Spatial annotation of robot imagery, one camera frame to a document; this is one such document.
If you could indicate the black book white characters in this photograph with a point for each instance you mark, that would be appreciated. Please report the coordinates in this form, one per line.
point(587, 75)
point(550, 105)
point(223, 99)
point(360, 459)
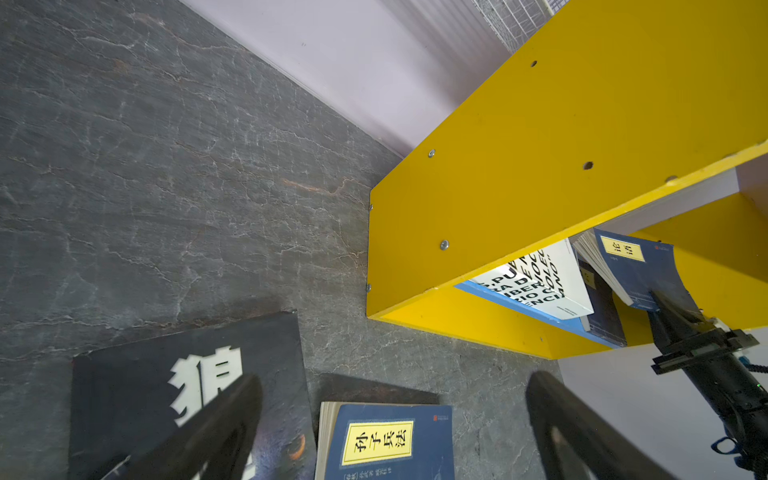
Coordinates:
point(197, 365)

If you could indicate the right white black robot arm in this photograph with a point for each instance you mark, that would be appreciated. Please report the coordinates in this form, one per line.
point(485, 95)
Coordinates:
point(740, 402)

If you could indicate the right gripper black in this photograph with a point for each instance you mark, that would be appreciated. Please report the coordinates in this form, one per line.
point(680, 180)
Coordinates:
point(686, 339)

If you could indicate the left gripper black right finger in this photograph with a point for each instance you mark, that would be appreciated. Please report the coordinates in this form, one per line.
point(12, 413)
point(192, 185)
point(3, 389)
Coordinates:
point(574, 442)

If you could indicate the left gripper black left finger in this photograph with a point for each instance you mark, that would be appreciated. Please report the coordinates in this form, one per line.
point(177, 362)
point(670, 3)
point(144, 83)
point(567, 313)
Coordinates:
point(214, 443)

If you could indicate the navy Yijing book yellow label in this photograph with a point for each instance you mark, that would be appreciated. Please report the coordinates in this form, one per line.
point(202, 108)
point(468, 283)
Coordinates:
point(604, 322)

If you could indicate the white wire divider rack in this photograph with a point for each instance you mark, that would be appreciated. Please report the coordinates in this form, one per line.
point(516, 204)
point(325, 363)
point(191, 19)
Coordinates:
point(514, 22)

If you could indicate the yellow pink blue bookshelf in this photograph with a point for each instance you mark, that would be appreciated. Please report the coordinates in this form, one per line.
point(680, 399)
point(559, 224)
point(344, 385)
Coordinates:
point(611, 106)

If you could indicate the white Spanish text book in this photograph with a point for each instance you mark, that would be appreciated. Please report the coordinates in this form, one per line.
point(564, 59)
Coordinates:
point(546, 283)

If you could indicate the blue Lunyu book yellow label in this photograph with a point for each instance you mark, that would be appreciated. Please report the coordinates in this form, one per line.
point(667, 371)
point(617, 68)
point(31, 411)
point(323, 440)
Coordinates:
point(637, 270)

